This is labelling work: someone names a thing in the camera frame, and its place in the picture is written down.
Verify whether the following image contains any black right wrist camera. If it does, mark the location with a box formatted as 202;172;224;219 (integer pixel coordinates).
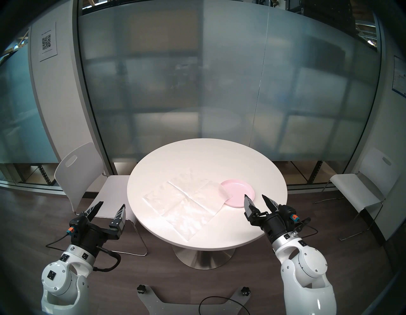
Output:
281;206;302;224

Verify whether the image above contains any white plastic chair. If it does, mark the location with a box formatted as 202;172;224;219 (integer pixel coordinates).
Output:
54;142;149;256
314;147;401;246

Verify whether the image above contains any perforated metal rack strut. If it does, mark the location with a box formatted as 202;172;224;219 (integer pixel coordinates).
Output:
307;160;324;184
37;164;53;184

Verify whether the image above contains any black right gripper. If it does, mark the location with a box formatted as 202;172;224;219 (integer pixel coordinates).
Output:
244;194;293;244

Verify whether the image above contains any thin camera cable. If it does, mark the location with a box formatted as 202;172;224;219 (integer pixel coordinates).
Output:
293;218;318;237
46;233;72;248

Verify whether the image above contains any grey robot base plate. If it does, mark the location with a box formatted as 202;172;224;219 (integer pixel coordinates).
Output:
137;286;252;315

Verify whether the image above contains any thick left gripper cable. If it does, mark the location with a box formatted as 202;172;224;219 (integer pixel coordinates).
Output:
94;246;121;272

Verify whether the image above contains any pink round plate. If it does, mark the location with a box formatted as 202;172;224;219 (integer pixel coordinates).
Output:
220;179;256;208

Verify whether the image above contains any white cloth napkin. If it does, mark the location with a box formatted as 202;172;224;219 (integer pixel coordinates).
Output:
142;167;229;242

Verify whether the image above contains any thin right camera cable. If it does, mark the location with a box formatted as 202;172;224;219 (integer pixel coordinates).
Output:
293;218;318;237

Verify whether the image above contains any thin left camera cable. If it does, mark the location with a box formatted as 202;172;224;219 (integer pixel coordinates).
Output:
46;233;72;248

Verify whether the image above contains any black base cable loop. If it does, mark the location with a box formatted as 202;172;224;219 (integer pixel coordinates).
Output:
198;295;251;315

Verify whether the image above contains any QR code paper sign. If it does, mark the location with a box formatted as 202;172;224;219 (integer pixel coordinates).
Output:
39;22;58;62

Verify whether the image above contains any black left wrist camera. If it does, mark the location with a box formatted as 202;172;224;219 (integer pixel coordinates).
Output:
68;218;83;237

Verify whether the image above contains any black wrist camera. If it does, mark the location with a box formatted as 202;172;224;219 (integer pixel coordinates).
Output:
281;206;302;224
68;218;83;237

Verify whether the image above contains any round white pedestal table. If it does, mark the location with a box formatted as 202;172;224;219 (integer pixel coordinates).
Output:
127;138;288;270

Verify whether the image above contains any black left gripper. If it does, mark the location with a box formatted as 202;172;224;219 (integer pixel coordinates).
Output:
71;201;127;254

